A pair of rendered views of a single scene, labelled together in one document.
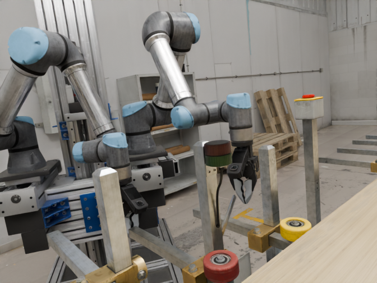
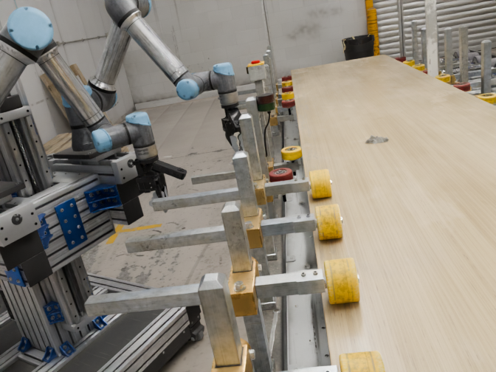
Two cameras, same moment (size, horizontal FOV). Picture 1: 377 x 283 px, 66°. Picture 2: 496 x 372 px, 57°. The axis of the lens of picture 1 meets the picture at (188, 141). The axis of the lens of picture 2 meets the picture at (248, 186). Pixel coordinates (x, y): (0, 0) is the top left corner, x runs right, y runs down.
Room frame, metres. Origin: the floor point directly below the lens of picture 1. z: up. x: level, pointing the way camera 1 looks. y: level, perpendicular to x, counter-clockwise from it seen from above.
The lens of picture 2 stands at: (-0.40, 1.06, 1.43)
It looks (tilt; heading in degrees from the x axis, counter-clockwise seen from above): 20 degrees down; 317
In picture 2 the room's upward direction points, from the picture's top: 11 degrees counter-clockwise
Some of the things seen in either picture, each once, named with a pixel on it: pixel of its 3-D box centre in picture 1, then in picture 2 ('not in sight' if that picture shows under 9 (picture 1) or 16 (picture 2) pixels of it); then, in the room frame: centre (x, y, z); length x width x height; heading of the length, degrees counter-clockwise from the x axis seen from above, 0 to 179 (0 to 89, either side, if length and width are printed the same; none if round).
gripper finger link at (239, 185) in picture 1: (241, 188); (233, 144); (0.95, -0.16, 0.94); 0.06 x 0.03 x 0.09; 151
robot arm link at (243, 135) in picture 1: (240, 134); (228, 98); (0.94, -0.17, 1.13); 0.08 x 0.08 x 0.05
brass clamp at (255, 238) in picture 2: not in sight; (252, 226); (0.35, 0.37, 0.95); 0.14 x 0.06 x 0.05; 129
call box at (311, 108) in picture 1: (308, 109); (257, 71); (1.00, -0.43, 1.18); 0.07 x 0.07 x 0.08; 39
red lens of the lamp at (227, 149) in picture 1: (217, 147); (265, 98); (0.64, -0.06, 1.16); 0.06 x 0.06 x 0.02
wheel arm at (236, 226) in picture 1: (240, 227); (244, 173); (0.89, -0.14, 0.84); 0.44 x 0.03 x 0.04; 39
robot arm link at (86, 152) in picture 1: (93, 150); (110, 137); (1.00, 0.33, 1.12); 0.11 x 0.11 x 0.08; 71
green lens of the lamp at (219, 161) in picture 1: (218, 158); (266, 105); (0.64, -0.06, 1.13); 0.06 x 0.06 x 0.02
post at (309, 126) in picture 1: (312, 179); (266, 129); (1.01, -0.43, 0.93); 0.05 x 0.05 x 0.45; 39
